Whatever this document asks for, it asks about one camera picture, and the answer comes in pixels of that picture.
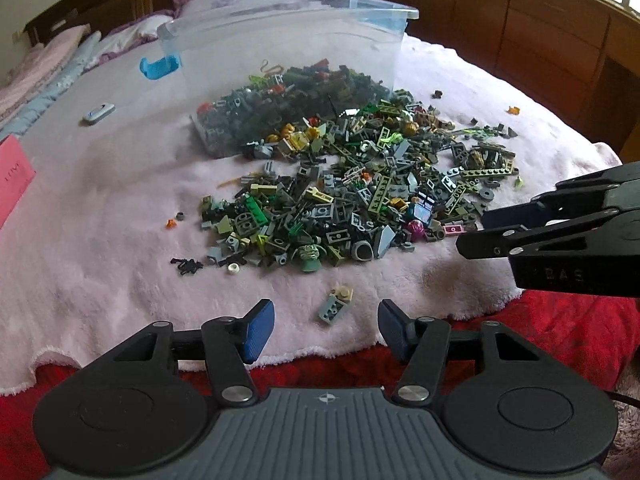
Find grey plate with tan stud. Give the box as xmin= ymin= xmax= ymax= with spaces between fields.
xmin=318 ymin=285 xmax=354 ymax=325

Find grey round lego disc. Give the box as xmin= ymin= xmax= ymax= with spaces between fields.
xmin=477 ymin=188 xmax=495 ymax=202

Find red fleece blanket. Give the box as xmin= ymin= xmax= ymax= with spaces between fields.
xmin=1 ymin=290 xmax=639 ymax=479

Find purple haired minifigure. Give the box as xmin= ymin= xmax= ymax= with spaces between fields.
xmin=406 ymin=194 xmax=435 ymax=242

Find black small lego cluster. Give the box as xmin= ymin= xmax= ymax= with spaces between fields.
xmin=170 ymin=258 xmax=204 ymax=275

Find wooden cabinet drawers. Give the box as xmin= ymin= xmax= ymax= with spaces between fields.
xmin=392 ymin=0 xmax=639 ymax=162

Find pile of loose lego bricks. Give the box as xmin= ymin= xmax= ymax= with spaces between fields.
xmin=200 ymin=89 xmax=518 ymax=273

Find pink fluffy blanket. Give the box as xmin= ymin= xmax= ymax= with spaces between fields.
xmin=1 ymin=37 xmax=618 ymax=394

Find small grey flat device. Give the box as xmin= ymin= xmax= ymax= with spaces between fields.
xmin=82 ymin=103 xmax=116 ymax=125

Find clear plastic storage bin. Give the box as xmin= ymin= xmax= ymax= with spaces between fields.
xmin=140 ymin=0 xmax=419 ymax=158

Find folded striped quilt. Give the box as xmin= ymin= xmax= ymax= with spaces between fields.
xmin=1 ymin=25 xmax=102 ymax=140

